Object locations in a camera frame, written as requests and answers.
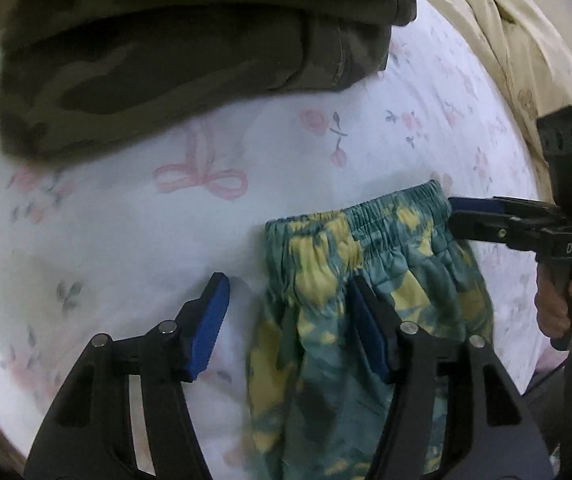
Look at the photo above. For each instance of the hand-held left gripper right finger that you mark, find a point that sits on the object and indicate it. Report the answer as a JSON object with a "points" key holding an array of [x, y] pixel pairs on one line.
{"points": [[366, 322]]}

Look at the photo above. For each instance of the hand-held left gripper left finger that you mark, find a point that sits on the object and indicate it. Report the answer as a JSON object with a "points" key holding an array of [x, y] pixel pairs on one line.
{"points": [[209, 317]]}

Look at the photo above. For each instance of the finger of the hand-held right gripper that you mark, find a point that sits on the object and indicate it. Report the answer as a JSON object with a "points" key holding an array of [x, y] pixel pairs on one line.
{"points": [[476, 220]]}

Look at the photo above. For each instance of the green yellow patterned pants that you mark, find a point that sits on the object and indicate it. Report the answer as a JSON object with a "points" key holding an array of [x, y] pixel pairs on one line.
{"points": [[366, 310]]}

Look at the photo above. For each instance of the camouflage folded pants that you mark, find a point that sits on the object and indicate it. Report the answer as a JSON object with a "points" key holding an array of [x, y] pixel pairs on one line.
{"points": [[186, 60]]}

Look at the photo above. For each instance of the person's right hand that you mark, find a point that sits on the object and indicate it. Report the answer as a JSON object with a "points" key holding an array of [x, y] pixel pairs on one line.
{"points": [[561, 305]]}

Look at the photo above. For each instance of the white floral bed sheet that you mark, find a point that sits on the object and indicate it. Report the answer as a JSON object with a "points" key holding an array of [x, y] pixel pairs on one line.
{"points": [[166, 200]]}

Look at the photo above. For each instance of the cream bear print blanket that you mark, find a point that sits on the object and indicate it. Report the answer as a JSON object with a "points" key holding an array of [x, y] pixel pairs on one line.
{"points": [[511, 45]]}

